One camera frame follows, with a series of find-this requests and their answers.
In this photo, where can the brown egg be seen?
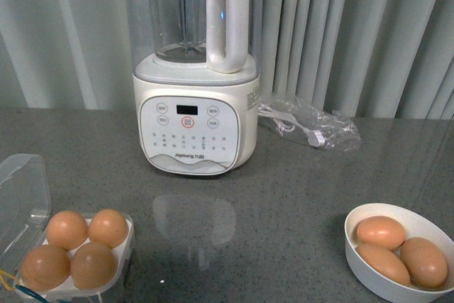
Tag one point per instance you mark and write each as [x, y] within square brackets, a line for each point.
[93, 265]

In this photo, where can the brown egg box back right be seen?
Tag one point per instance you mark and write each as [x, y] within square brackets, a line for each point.
[108, 227]

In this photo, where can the brown egg box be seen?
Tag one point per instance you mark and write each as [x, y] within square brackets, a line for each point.
[108, 227]
[67, 229]
[45, 268]

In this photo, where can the brown egg box back left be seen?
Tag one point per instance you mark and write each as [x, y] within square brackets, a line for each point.
[67, 229]

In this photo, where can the brown egg bowl back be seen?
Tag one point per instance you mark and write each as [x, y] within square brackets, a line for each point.
[381, 230]

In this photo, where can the brown egg bowl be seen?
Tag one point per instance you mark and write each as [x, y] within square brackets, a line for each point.
[381, 230]
[384, 262]
[425, 262]

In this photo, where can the brown egg bowl front left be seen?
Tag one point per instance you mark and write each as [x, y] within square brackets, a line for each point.
[384, 262]

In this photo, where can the clear plastic egg box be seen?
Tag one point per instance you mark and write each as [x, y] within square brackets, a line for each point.
[25, 213]

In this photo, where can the brown egg box front left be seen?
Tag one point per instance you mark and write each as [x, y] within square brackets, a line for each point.
[45, 268]

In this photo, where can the brown egg bowl front right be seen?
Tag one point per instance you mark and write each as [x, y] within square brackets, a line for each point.
[425, 262]

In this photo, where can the clear plastic bag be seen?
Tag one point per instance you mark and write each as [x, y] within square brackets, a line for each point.
[293, 119]

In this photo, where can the white Joyoung blender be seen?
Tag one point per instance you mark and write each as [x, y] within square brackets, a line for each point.
[196, 80]

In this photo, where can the white round bowl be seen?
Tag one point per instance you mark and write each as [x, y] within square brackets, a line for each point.
[397, 254]

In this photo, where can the yellow and blue rubber band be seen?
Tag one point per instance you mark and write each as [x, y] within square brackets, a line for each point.
[12, 283]

